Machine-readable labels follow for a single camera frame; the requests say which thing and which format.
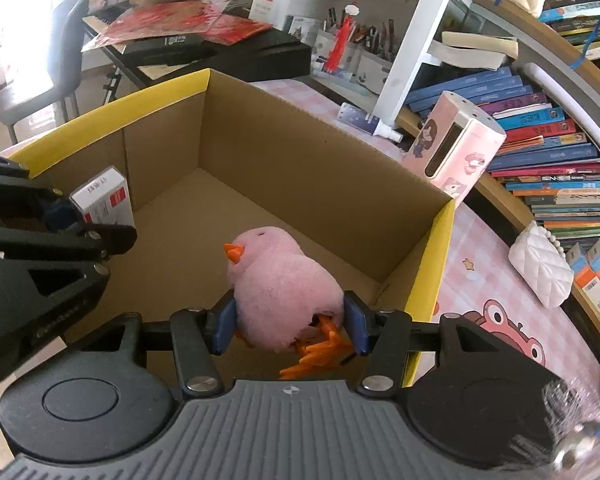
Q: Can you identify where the red tassel ornament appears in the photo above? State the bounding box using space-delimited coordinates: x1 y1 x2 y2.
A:
325 4 362 74

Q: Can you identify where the yellow-rimmed cardboard box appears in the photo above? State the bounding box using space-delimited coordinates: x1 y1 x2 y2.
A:
7 67 457 401

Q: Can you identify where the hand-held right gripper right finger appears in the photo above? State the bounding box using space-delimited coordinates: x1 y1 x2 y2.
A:
343 290 501 398

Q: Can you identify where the pink cartoon table mat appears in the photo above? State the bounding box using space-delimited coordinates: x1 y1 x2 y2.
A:
250 77 600 411

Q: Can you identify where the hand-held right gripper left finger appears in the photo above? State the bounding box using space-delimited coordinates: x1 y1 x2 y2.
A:
97 292 237 401

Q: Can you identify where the flat pile of books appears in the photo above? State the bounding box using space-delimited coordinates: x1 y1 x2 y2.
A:
539 0 600 61

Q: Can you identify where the pink plush chick toy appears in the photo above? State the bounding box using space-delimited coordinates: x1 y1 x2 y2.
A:
224 226 356 381

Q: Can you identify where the row of colourful books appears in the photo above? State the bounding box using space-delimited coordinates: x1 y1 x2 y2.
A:
405 66 600 243

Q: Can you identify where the wooden bookshelf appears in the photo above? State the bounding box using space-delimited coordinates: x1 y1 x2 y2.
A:
395 0 600 338

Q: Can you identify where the white shelf frame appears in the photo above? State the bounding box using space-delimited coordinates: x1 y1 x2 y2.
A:
372 0 467 129

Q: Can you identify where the white blue carton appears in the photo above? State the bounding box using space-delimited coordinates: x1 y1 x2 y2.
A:
284 14 326 46

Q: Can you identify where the grey office chair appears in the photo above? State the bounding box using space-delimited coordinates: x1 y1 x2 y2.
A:
0 0 92 146

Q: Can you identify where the thick cream book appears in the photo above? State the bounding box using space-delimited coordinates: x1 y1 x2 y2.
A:
427 31 520 70

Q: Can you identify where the white red-striped card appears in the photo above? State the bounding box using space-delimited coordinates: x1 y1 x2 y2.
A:
250 0 284 24

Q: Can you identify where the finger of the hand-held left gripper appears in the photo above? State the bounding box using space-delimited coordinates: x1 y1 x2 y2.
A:
0 224 139 307
0 149 84 234

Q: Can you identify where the small white red-label box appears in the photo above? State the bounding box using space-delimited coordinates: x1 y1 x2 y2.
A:
69 166 137 228

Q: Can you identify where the white tube bottle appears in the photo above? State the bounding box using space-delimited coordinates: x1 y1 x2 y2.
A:
337 102 404 142

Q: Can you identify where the pink cartoon sticker humidifier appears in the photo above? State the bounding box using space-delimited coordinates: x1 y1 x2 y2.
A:
402 91 507 208

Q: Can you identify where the white quilted purse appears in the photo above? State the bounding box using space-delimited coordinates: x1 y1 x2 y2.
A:
508 221 575 309

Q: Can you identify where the black keyboard stand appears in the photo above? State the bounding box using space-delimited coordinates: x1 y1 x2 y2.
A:
102 60 151 107

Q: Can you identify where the black keyboard piano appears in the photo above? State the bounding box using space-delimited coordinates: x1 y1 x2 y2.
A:
82 2 314 84

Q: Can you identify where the red patterned paper sheet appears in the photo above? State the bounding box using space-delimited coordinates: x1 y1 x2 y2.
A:
97 1 223 42

